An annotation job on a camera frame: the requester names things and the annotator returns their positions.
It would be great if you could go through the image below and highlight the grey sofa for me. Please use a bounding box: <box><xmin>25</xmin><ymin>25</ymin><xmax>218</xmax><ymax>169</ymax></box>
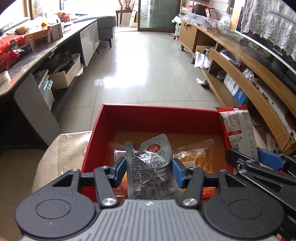
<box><xmin>97</xmin><ymin>16</ymin><xmax>117</xmax><ymax>48</ymax></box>

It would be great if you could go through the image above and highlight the wooden TV cabinet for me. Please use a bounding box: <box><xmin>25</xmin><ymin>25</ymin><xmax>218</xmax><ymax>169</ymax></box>
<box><xmin>179</xmin><ymin>21</ymin><xmax>295</xmax><ymax>155</ymax></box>

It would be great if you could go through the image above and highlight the dark marble coffee table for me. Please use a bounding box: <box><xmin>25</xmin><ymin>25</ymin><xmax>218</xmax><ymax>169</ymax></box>
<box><xmin>1</xmin><ymin>19</ymin><xmax>99</xmax><ymax>150</ymax></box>

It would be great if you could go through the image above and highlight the red white snack packet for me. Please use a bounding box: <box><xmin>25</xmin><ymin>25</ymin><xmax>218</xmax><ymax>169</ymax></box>
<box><xmin>216</xmin><ymin>105</ymin><xmax>258</xmax><ymax>161</ymax></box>

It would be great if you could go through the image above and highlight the red cardboard box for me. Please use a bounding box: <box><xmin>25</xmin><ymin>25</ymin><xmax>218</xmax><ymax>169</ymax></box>
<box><xmin>81</xmin><ymin>103</ymin><xmax>234</xmax><ymax>204</ymax></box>

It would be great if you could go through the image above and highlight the clear bag yellow crispy snack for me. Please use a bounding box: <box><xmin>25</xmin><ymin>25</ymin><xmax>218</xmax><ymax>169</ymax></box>
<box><xmin>173</xmin><ymin>138</ymin><xmax>219</xmax><ymax>174</ymax></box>

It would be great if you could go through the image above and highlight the white lace cloth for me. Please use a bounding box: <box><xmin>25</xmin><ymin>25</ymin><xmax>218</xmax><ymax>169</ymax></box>
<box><xmin>241</xmin><ymin>0</ymin><xmax>295</xmax><ymax>60</ymax></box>

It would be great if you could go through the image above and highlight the white blue box on shelf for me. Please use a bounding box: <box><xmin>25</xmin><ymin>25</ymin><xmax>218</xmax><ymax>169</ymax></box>
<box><xmin>223</xmin><ymin>74</ymin><xmax>247</xmax><ymax>105</ymax></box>

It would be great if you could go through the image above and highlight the white grey printed snack packet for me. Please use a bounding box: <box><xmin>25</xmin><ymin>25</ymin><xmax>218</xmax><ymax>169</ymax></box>
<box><xmin>125</xmin><ymin>134</ymin><xmax>184</xmax><ymax>201</ymax></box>

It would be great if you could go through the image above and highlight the cardboard box under table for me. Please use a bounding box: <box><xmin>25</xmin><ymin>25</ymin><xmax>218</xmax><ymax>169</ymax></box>
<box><xmin>50</xmin><ymin>53</ymin><xmax>81</xmax><ymax>89</ymax></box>

